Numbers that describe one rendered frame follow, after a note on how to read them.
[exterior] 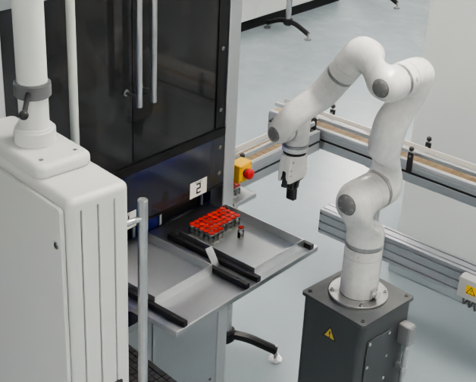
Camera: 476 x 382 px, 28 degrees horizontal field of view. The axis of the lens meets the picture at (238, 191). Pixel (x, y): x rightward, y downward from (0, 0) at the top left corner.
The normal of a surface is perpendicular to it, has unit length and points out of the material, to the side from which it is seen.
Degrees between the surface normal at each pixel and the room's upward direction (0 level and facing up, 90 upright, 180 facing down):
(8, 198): 90
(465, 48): 90
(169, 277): 0
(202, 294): 0
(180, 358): 90
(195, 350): 90
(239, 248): 0
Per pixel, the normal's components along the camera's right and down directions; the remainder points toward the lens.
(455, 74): -0.65, 0.33
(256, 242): 0.04, -0.89
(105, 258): 0.68, 0.36
